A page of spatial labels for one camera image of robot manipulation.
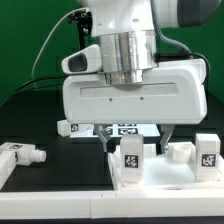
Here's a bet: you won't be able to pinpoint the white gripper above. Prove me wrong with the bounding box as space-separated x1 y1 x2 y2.
62 44 207 154

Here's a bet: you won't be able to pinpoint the white square table top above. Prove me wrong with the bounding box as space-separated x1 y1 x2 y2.
108 142 224 190

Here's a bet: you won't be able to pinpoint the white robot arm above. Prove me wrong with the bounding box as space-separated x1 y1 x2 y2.
62 0 221 154

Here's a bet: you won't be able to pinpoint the marker tag sheet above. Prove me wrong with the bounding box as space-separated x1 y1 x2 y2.
70 124 160 138

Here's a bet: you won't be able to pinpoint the white front fence bar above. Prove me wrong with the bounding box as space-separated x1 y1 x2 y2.
0 190 224 220

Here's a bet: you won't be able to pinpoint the white fence bar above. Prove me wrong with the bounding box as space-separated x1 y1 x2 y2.
0 151 16 190
0 190 224 220

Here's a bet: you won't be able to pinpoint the white left fence bar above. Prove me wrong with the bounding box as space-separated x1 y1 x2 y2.
0 151 16 190

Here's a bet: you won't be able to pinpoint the black camera stand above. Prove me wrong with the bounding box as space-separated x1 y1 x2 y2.
67 8 92 49

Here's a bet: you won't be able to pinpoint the grey cable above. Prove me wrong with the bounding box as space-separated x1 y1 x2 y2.
31 9 84 81

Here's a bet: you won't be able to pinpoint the black cables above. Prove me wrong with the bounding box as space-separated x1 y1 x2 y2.
0 74 68 108

